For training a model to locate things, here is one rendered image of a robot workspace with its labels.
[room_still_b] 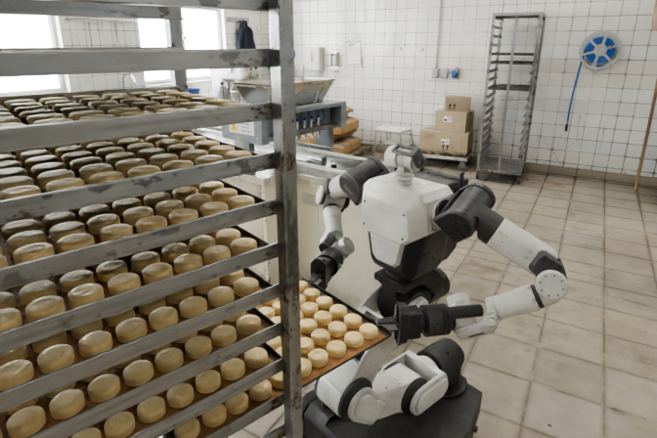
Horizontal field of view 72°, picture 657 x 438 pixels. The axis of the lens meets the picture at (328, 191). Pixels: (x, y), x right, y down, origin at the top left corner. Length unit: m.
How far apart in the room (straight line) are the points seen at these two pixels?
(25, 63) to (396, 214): 1.01
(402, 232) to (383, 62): 5.29
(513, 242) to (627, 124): 4.84
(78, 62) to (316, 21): 6.44
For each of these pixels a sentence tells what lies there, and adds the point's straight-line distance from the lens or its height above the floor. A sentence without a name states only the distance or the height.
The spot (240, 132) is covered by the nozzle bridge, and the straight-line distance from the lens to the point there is 2.49.
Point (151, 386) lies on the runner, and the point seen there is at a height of 0.97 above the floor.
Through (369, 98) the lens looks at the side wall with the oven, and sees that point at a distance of 6.67.
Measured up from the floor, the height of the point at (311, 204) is 0.68.
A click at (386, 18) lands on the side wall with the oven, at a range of 6.54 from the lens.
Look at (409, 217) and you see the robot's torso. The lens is 1.34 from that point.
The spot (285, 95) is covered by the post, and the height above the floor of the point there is 1.44.
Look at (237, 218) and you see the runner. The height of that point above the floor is 1.23.
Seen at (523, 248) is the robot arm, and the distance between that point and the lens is 1.31.
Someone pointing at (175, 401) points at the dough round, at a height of 0.88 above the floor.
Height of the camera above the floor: 1.53
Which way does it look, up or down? 18 degrees down
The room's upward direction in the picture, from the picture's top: straight up
